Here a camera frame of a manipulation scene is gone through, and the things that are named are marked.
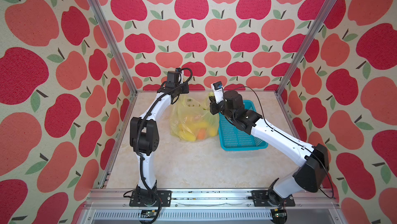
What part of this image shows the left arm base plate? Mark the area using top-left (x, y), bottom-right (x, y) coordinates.
top-left (129, 189), bottom-right (172, 207)

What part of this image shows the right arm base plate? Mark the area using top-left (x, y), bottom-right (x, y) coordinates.
top-left (248, 190), bottom-right (296, 207)

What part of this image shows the yellow translucent plastic bag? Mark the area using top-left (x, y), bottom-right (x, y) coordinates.
top-left (170, 95), bottom-right (219, 140)

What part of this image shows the left rear aluminium corner post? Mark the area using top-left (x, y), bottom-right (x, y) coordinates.
top-left (87, 0), bottom-right (138, 97)

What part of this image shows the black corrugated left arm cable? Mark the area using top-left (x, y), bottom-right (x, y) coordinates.
top-left (133, 67), bottom-right (193, 224)

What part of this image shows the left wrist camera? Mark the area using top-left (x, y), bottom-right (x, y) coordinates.
top-left (166, 67), bottom-right (183, 85)

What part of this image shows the aluminium corner post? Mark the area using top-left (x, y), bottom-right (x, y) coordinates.
top-left (276, 0), bottom-right (337, 97)
top-left (87, 0), bottom-right (138, 97)

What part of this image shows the right rear aluminium corner post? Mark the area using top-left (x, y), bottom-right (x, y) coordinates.
top-left (276, 0), bottom-right (337, 97)

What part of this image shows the orange fruit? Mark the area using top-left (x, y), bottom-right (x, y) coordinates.
top-left (196, 128), bottom-right (207, 140)

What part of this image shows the small circuit board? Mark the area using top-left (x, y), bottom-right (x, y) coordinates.
top-left (140, 210), bottom-right (157, 218)

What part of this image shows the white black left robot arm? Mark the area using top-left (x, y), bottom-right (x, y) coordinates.
top-left (130, 81), bottom-right (189, 198)

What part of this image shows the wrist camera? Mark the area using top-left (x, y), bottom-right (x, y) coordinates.
top-left (166, 67), bottom-right (183, 85)
top-left (212, 81), bottom-right (223, 104)

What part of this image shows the teal plastic mesh basket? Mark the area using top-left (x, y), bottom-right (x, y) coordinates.
top-left (218, 113), bottom-right (268, 152)

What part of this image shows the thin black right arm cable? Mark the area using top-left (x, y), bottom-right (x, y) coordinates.
top-left (231, 85), bottom-right (335, 199)

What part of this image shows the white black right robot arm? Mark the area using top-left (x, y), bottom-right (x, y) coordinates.
top-left (209, 89), bottom-right (329, 206)

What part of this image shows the front aluminium frame rail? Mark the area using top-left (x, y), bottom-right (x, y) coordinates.
top-left (76, 188), bottom-right (347, 224)

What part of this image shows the yellow banana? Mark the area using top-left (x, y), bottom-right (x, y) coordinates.
top-left (177, 129), bottom-right (196, 142)

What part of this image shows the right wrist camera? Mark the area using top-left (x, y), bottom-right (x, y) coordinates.
top-left (212, 81), bottom-right (223, 104)

